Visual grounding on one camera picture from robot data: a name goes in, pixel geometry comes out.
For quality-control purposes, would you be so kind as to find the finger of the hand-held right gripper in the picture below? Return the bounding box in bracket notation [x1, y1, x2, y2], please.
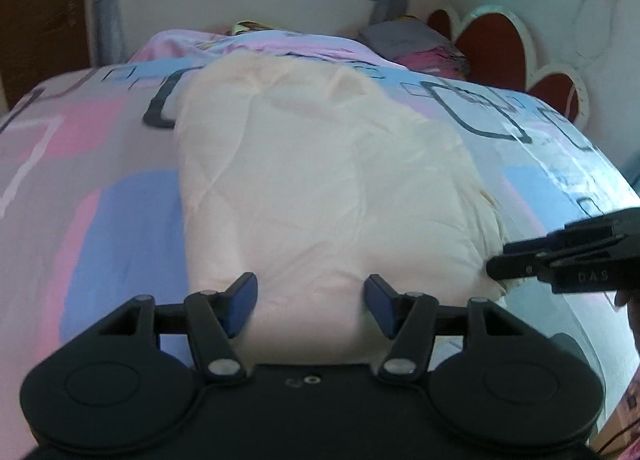
[486, 246, 640, 297]
[501, 207, 640, 261]

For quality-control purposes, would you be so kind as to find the pink blanket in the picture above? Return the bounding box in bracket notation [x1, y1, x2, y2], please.
[129, 28, 387, 65]

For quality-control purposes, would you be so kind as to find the person's right hand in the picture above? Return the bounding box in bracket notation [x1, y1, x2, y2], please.
[614, 288, 640, 341]

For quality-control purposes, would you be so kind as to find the yellow printed cushion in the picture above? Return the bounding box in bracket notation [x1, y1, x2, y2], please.
[229, 20, 275, 36]

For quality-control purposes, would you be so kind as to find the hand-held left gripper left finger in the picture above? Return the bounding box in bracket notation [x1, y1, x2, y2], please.
[99, 272, 259, 384]

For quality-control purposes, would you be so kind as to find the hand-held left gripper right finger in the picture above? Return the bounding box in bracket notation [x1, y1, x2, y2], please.
[364, 274, 542, 385]

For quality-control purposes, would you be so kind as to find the cardboard box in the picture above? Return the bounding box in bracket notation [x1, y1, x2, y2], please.
[592, 387, 640, 460]

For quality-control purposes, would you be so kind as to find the brown wooden wardrobe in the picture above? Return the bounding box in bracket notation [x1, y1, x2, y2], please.
[0, 0, 93, 110]

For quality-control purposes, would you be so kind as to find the grey and pink pillow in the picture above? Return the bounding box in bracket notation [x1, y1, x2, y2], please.
[359, 16, 472, 79]

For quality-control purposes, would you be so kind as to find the cream quilted garment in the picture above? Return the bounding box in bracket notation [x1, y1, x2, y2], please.
[172, 50, 507, 366]

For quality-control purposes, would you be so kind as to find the red and white headboard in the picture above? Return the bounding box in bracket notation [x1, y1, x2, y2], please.
[426, 4, 592, 129]

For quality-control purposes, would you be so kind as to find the patterned pink blue bed sheet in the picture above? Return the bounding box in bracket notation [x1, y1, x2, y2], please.
[0, 52, 631, 391]

